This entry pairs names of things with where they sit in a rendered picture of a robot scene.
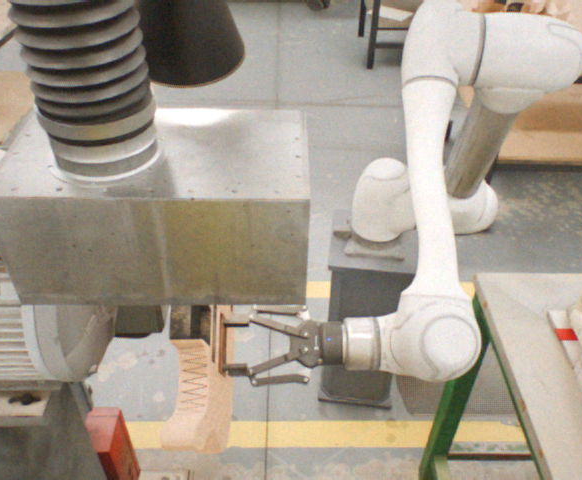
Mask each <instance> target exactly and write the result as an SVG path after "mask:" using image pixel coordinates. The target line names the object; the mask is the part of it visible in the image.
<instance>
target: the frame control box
mask: <svg viewBox="0 0 582 480"><path fill-rule="evenodd" d="M169 307H170V305H118V307H117V314H116V320H115V337H116V338H127V339H144V338H147V337H149V336H150V335H151V334H152V333H162V332H163V329H165V326H166V321H167V316H168V311H169Z"/></svg>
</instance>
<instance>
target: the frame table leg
mask: <svg viewBox="0 0 582 480"><path fill-rule="evenodd" d="M472 307H473V312H474V316H475V319H476V322H477V325H478V328H479V331H480V336H481V348H480V352H479V355H478V358H477V360H476V361H475V363H474V365H473V366H472V367H471V368H470V369H469V370H468V371H467V372H465V373H464V374H462V375H461V376H459V377H456V378H454V379H450V380H447V381H446V384H445V387H444V390H443V393H442V397H441V400H440V403H439V406H438V410H437V413H436V416H435V419H434V422H433V425H432V428H431V431H430V434H429V437H428V441H427V444H426V447H425V450H424V453H423V456H422V460H421V463H420V466H419V475H420V480H434V478H433V473H432V468H431V464H430V459H431V457H432V456H448V453H449V451H450V447H451V444H452V442H453V439H454V436H455V434H456V431H457V429H458V426H459V423H460V420H461V418H462V415H463V413H464V410H465V407H466V405H467V402H468V400H469V397H470V394H471V392H472V389H473V386H474V384H475V381H476V377H477V375H478V372H479V369H480V367H481V364H482V362H483V359H484V356H485V354H486V351H487V348H488V346H489V343H490V338H489V335H488V333H487V330H486V327H485V324H484V321H483V318H482V316H481V315H480V312H481V309H482V307H481V304H480V301H479V298H478V296H477V293H476V291H475V294H474V297H473V300H472Z"/></svg>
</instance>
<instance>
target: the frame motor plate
mask: <svg viewBox="0 0 582 480"><path fill-rule="evenodd" d="M61 389H62V388H61ZM61 389H60V390H22V391H0V426H47V425H48V424H49V421H50V418H51V415H52V412H53V410H54V407H55V403H56V400H57V397H58V396H59V395H60V392H61Z"/></svg>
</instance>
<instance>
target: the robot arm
mask: <svg viewBox="0 0 582 480"><path fill-rule="evenodd" d="M581 72H582V33H581V32H579V31H578V29H577V28H576V27H575V26H573V25H571V24H569V23H567V22H565V21H563V20H560V19H556V18H553V17H549V16H544V15H537V14H528V13H517V12H506V13H494V14H479V13H472V12H467V11H464V7H463V5H462V4H459V3H458V2H457V1H455V0H426V1H425V2H424V3H423V4H422V5H421V6H420V8H419V9H418V11H417V12H416V14H415V16H414V19H413V21H412V23H411V27H410V30H409V33H408V36H407V38H405V42H404V48H403V54H402V63H401V78H402V100H403V107H404V115H405V125H406V139H407V159H408V167H407V166H406V165H405V164H404V163H402V162H400V161H397V160H395V159H391V158H382V159H378V160H375V161H374V162H372V163H370V164H369V165H368V166H367V167H366V168H365V170H364V171H363V173H362V175H361V176H360V179H359V181H358V183H357V186H356V190H355V194H354V200H353V210H352V216H349V217H348V219H347V223H348V225H340V226H334V230H335V231H334V235H335V236H339V237H343V238H347V239H348V244H347V246H346V248H345V254H346V255H347V256H350V257H352V256H366V257H376V258H387V259H394V260H397V261H404V260H405V258H406V254H405V251H404V248H403V231H407V230H412V229H416V230H418V237H419V259H418V268H417V273H416V276H415V279H414V281H413V282H412V284H411V285H410V286H409V287H408V288H407V289H405V290H404V291H402V292H401V299H400V303H399V307H398V311H397V313H394V314H391V315H388V316H385V317H379V318H373V317H369V318H357V317H347V318H345V319H344V325H343V326H342V323H341V321H315V320H313V319H310V315H309V312H308V305H307V304H306V305H298V306H288V305H252V306H251V308H250V311H249V312H248V313H235V314H231V315H229V320H223V327H224V328H249V323H250V324H254V325H257V326H261V327H264V328H267V329H270V330H273V331H275V332H278V333H281V334H284V335H286V336H288V337H290V344H291V345H290V353H287V354H285V355H283V356H280V357H277V358H275V359H271V360H268V361H266V362H263V363H260V364H258V365H255V366H252V367H250V368H248V365H247V363H240V364H222V371H227V375H228V376H229V377H247V378H248V379H249V381H250V384H251V386H252V387H262V386H271V385H280V384H289V383H299V384H303V385H308V384H309V382H310V374H311V369H314V368H316V367H319V366H342V365H343V363H344V364H345V368H346V369H347V370H371V371H374V370H383V371H388V372H391V373H395V374H398V375H405V376H414V377H417V378H419V379H423V380H427V381H445V380H450V379H454V378H456V377H459V376H461V375H462V374H464V373H465V372H467V371H468V370H469V369H470V368H471V367H472V366H473V365H474V363H475V361H476V360H477V358H478V355H479V352H480V348H481V336H480V331H479V328H478V325H477V322H476V319H475V316H474V312H473V307H472V299H471V298H470V297H469V296H468V295H467V294H466V293H465V292H464V291H463V289H462V287H460V285H459V282H458V276H457V262H456V249H455V240H454V234H470V233H474V232H478V231H481V230H483V229H486V228H487V227H488V226H489V225H490V224H491V223H492V222H493V221H494V219H495V216H496V213H497V206H498V203H497V197H496V195H495V192H494V191H493V189H492V188H491V187H490V186H488V185H487V184H486V182H485V180H484V178H485V176H486V174H487V172H488V170H489V168H490V166H491V165H492V163H493V161H494V159H495V157H496V155H497V153H498V151H499V149H500V147H501V146H502V144H503V143H504V141H505V139H506V137H507V134H508V132H509V130H511V128H512V127H513V125H514V123H515V121H516V119H517V117H518V115H519V113H520V111H521V110H524V109H526V108H527V107H529V106H530V105H531V104H533V103H534V102H536V101H537V100H539V99H540V98H542V97H543V96H546V95H547V93H557V92H559V91H562V90H564V88H566V87H568V86H569V85H571V84H572V83H573V81H574V80H576V79H577V78H578V77H579V76H580V74H581ZM464 86H466V87H473V90H474V96H473V99H472V101H471V104H470V106H469V109H468V111H467V114H466V118H465V120H464V123H463V125H462V128H461V130H460V133H459V136H458V138H457V141H456V143H455V146H454V148H452V151H451V153H450V156H449V159H448V161H447V164H446V165H445V166H442V151H443V142H444V137H445V132H446V130H447V127H448V123H449V119H450V115H451V111H452V107H453V103H454V100H455V96H456V91H457V87H464ZM258 313H268V314H279V315H289V316H297V317H298V318H303V319H304V321H303V322H302V323H300V324H299V325H298V326H296V327H295V326H292V325H289V324H284V323H281V322H279V321H276V320H273V319H270V318H267V317H264V316H261V315H258ZM294 361H297V362H298V363H299V364H301V365H302V366H303V367H305V368H306V369H305V370H303V371H299V372H298V374H288V375H279V376H270V377H261V378H256V376H255V375H257V374H260V373H263V372H265V371H268V370H271V369H273V368H277V367H280V366H282V365H285V364H289V363H291V362H294Z"/></svg>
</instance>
